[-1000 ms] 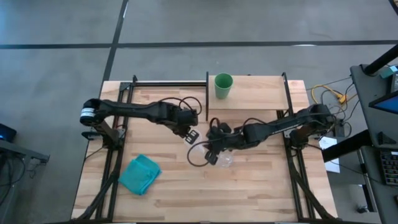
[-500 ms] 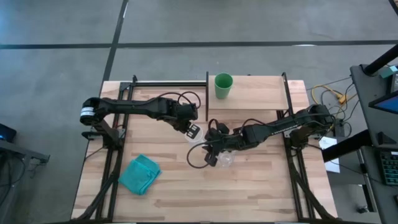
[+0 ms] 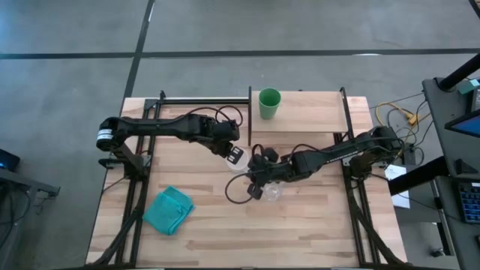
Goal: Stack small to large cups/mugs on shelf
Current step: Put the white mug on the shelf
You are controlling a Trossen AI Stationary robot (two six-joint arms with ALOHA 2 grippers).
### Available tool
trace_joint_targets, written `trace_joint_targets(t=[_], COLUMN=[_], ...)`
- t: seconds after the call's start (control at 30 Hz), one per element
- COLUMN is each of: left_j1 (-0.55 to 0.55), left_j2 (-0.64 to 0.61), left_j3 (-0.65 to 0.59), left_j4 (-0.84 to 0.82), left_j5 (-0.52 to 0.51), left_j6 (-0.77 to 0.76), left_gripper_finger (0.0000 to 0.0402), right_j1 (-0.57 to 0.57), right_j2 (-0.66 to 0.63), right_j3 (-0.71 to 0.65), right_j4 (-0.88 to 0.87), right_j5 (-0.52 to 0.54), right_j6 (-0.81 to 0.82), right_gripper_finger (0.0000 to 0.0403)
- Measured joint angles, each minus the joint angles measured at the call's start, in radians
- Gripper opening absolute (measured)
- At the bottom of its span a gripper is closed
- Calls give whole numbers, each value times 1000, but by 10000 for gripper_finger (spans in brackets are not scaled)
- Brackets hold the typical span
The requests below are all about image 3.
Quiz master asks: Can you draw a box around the teal folded cloth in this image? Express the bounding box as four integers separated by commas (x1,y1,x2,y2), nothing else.
142,184,197,237

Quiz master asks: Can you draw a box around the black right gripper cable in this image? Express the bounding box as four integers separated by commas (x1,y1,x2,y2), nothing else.
223,172,260,206

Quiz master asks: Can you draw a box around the black metal bar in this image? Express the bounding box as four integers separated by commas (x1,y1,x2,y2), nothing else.
437,52,480,92
387,154,449,197

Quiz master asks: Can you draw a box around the monitor with blue screen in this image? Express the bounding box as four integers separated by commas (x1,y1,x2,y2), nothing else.
443,108,480,139

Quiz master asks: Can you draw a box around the yellow cable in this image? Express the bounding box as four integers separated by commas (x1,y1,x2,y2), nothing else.
374,100,421,127

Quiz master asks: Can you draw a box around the wooden shelf with black frame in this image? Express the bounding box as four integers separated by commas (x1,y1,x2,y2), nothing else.
247,85,356,148

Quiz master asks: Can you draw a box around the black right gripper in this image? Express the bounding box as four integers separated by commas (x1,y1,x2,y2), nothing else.
246,143,302,201

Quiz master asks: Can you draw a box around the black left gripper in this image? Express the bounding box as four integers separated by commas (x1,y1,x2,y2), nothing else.
207,118,245,167

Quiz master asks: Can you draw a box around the clear plastic cup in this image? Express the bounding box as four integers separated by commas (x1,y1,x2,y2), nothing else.
262,180,285,204

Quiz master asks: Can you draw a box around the black metal table frame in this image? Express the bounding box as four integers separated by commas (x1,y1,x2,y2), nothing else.
85,88,413,270

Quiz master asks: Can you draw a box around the green plastic cup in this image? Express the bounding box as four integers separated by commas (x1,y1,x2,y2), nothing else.
258,86,283,122

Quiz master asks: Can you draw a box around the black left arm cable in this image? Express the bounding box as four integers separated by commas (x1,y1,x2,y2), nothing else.
183,105,245,129

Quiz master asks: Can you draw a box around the black keypad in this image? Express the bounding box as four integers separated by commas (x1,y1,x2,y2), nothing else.
457,180,480,225

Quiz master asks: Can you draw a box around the white plastic cup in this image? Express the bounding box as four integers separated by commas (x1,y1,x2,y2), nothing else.
224,146,251,175

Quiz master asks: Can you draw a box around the white paper sheet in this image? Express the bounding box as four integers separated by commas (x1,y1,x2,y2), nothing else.
383,163,412,210

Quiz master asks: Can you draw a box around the small teal box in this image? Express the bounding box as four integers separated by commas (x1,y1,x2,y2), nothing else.
457,77,480,96

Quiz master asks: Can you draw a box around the dark grey side desk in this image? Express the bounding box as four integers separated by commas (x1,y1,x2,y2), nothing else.
0,147,62,270

